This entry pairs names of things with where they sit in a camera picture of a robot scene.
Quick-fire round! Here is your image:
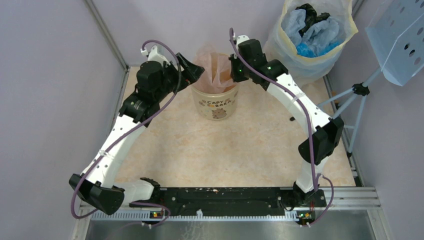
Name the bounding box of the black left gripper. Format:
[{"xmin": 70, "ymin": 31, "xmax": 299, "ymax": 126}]
[{"xmin": 154, "ymin": 52, "xmax": 204, "ymax": 102}]

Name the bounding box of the pink plastic trash bag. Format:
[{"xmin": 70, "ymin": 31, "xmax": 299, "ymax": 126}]
[{"xmin": 193, "ymin": 44, "xmax": 236, "ymax": 94}]

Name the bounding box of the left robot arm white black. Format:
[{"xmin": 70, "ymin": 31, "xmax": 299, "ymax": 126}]
[{"xmin": 68, "ymin": 53, "xmax": 205, "ymax": 215}]

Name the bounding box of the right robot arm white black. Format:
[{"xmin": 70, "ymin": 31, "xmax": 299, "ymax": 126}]
[{"xmin": 229, "ymin": 35, "xmax": 345, "ymax": 206}]

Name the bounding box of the cream capybara trash bin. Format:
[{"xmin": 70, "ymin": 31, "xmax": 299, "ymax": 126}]
[{"xmin": 192, "ymin": 84, "xmax": 239, "ymax": 121}]

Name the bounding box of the large translucent bag of bags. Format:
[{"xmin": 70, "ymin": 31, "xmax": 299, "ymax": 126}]
[{"xmin": 264, "ymin": 0, "xmax": 358, "ymax": 86}]

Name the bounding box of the blue plastic bag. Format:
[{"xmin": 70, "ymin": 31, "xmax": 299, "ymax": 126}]
[{"xmin": 296, "ymin": 42, "xmax": 341, "ymax": 58}]

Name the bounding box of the black plastic bag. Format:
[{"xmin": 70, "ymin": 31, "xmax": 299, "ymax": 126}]
[{"xmin": 295, "ymin": 3, "xmax": 331, "ymax": 37}]

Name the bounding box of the light blue tripod stand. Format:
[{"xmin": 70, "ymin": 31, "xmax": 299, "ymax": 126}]
[{"xmin": 317, "ymin": 67, "xmax": 382, "ymax": 159}]

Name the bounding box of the perforated light blue panel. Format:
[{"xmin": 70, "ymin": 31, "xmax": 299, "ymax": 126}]
[{"xmin": 365, "ymin": 0, "xmax": 424, "ymax": 87}]

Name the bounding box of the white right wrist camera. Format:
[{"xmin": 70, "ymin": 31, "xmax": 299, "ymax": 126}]
[{"xmin": 233, "ymin": 35, "xmax": 250, "ymax": 46}]

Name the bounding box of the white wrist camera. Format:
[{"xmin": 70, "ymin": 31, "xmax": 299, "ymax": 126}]
[
  {"xmin": 233, "ymin": 35, "xmax": 250, "ymax": 46},
  {"xmin": 140, "ymin": 44, "xmax": 170, "ymax": 66}
]

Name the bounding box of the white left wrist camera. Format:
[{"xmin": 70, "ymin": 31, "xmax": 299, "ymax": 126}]
[{"xmin": 140, "ymin": 44, "xmax": 170, "ymax": 66}]

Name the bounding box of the aluminium corner frame post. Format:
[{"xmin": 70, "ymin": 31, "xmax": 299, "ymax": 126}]
[{"xmin": 83, "ymin": 0, "xmax": 129, "ymax": 70}]

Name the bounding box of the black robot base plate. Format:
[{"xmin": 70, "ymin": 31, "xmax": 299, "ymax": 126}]
[{"xmin": 129, "ymin": 179, "xmax": 327, "ymax": 217}]

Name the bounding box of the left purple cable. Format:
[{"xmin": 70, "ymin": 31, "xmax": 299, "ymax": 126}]
[{"xmin": 70, "ymin": 39, "xmax": 182, "ymax": 229}]

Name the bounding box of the white toothed cable rail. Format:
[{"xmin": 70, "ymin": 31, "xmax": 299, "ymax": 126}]
[{"xmin": 91, "ymin": 210, "xmax": 299, "ymax": 222}]

